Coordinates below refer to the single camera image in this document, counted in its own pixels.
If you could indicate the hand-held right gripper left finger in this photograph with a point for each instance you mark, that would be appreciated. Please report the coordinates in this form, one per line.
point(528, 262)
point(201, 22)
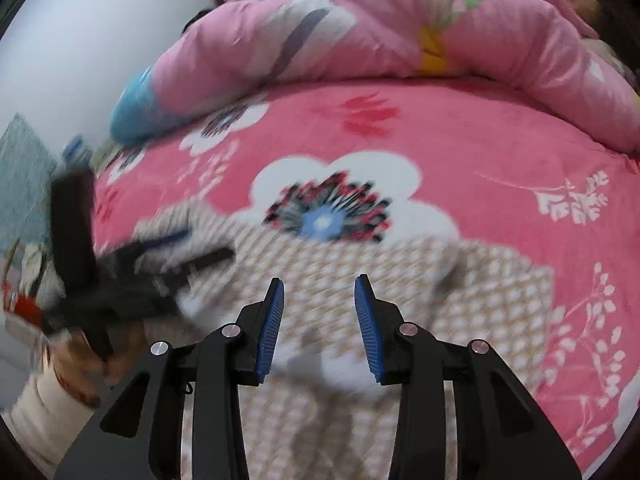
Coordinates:
point(270, 330)

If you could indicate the beige houndstooth knit coat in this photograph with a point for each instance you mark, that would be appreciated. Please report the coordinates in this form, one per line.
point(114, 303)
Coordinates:
point(320, 310)

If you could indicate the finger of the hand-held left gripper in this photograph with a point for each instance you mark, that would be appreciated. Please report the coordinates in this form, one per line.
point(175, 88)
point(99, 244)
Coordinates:
point(200, 265)
point(150, 247)

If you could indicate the person's left hand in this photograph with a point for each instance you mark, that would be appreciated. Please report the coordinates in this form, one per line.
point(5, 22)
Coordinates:
point(80, 365)

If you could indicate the pink floral fleece blanket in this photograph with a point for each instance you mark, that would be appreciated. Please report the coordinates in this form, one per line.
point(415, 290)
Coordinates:
point(475, 135)

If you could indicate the teal woven mat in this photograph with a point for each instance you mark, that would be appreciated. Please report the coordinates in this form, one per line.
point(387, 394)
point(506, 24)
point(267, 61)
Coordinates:
point(25, 185)

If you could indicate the red object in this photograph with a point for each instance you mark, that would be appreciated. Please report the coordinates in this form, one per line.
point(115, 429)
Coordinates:
point(27, 310)

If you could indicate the person's left forearm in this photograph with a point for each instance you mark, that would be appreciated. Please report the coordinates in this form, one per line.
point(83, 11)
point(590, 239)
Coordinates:
point(45, 420)

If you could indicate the blue plastic pack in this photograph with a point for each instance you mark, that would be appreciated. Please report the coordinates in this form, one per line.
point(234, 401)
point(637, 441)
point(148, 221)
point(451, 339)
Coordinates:
point(76, 150)

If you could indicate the pink and blue duvet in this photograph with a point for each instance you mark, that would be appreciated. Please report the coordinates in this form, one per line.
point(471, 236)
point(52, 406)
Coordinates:
point(500, 35)

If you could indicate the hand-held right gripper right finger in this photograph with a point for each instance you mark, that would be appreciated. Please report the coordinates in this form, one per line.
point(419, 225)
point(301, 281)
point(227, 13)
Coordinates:
point(370, 330)

